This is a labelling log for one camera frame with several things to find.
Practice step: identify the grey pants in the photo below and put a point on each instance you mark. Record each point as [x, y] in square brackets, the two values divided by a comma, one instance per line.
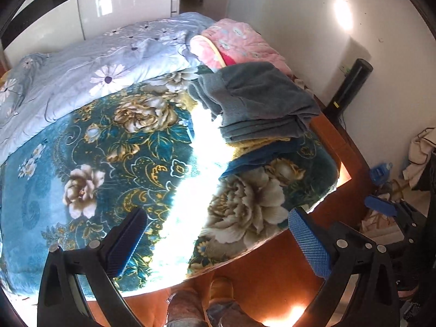
[265, 102]

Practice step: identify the pink blanket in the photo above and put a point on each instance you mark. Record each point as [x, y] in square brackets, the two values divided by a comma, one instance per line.
[238, 41]

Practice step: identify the blue bottle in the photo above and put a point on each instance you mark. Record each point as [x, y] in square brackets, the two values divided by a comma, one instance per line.
[381, 172]

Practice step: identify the pale blue daisy duvet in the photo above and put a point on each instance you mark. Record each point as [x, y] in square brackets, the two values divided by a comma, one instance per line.
[85, 75]

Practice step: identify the blue folded cloth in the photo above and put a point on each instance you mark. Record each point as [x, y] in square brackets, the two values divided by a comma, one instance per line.
[259, 158]

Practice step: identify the person's left leg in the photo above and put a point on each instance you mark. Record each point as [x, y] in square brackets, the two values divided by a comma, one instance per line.
[184, 308]

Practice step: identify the teal floral blanket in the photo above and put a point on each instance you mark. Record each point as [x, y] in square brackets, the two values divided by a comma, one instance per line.
[119, 150]

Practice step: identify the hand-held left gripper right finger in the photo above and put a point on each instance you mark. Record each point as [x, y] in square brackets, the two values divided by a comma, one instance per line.
[310, 245]

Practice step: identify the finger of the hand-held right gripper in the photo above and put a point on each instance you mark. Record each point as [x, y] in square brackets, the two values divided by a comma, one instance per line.
[379, 205]

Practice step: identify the wall socket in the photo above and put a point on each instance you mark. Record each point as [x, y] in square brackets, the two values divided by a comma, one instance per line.
[344, 68]

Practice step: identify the person's feet in shoes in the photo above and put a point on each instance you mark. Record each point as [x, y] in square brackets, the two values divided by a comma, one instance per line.
[224, 299]

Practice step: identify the white cloth pile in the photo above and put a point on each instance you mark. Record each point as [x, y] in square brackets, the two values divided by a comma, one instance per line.
[419, 156]

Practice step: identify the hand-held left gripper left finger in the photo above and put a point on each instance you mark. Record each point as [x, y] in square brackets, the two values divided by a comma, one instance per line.
[127, 245]

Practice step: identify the black cylinder speaker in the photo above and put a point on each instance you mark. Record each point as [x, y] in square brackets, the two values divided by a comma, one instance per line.
[351, 85]

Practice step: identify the yellow knit cloth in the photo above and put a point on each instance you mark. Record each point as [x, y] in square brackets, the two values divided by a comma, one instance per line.
[259, 141]

